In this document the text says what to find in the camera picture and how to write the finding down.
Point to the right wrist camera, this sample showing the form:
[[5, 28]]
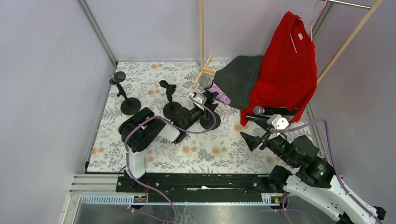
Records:
[[277, 122]]

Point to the black mic stand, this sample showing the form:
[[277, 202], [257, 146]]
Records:
[[130, 105], [172, 107], [214, 121]]

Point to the red t-shirt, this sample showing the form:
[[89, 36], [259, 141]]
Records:
[[288, 75]]

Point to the wooden clothes rack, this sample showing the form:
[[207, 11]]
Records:
[[205, 62]]

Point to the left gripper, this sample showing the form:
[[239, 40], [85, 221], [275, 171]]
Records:
[[205, 107]]

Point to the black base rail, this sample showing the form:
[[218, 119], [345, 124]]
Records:
[[202, 188]]

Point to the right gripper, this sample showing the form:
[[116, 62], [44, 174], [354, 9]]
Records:
[[265, 136]]

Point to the black mic stand front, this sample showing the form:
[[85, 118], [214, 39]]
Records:
[[130, 105]]

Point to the grey dotted cloth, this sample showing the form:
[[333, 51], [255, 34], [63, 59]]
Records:
[[237, 79]]

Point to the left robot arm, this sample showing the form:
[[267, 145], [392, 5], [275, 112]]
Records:
[[140, 130]]

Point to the pink clothes hanger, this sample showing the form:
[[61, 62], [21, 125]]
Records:
[[310, 24]]

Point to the silver head black microphone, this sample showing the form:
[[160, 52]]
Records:
[[261, 111]]

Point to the floral table mat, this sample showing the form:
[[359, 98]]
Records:
[[222, 150]]

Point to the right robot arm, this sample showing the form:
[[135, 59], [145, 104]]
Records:
[[316, 181]]

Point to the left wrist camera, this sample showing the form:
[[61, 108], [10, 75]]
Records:
[[198, 99]]

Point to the purple glitter microphone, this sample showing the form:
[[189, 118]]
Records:
[[207, 83]]

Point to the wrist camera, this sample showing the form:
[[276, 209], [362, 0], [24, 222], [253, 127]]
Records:
[[277, 122], [198, 99]]

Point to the black mic stand back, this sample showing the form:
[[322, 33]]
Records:
[[214, 121]]

